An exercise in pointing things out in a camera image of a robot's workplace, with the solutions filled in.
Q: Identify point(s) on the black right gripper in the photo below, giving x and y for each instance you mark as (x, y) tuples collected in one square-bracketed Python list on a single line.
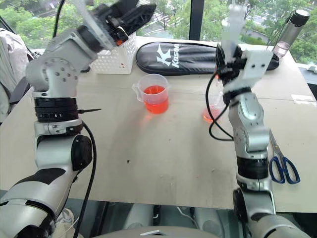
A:
[(235, 70)]

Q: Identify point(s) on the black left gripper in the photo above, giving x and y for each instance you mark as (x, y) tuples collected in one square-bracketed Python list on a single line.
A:
[(121, 23)]

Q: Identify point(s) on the clear plastic syringe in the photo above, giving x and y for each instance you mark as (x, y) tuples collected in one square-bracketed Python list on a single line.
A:
[(232, 27)]

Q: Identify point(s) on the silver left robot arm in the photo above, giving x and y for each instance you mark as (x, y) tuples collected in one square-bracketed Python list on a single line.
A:
[(54, 74)]

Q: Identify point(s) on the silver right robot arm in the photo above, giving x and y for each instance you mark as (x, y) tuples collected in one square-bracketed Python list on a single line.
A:
[(250, 119)]

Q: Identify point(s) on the clear small cup, red liquid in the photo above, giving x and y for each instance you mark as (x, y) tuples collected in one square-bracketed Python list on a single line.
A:
[(210, 115)]

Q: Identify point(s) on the clear measuring cup, red liquid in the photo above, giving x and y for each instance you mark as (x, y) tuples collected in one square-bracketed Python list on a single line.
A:
[(154, 98)]

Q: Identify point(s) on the black Kason racket bag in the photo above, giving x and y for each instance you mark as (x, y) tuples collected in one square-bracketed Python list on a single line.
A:
[(188, 58)]

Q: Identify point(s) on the white perforated plastic basket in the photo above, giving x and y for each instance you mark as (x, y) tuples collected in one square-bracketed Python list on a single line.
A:
[(116, 62)]

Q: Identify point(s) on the clear water bottle, black lid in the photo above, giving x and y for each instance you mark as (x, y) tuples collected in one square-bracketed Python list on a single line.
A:
[(292, 29)]

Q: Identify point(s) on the person in grey shirt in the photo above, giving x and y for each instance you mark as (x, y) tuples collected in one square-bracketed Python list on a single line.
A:
[(11, 69)]

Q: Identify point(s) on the grey curved robot body panel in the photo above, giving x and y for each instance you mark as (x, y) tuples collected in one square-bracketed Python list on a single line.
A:
[(158, 233)]

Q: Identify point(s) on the white sneaker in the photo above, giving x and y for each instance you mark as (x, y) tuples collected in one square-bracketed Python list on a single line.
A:
[(65, 220)]

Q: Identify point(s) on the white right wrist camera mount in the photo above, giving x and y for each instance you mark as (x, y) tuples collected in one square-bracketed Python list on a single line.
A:
[(257, 65)]

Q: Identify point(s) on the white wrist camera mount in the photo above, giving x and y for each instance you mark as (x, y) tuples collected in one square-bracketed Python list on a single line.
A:
[(104, 31), (257, 65)]

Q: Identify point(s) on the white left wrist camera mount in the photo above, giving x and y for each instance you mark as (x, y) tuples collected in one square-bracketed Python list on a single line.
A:
[(104, 31)]

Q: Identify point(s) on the black window post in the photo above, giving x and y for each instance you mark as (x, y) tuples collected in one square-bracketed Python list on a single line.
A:
[(196, 18)]

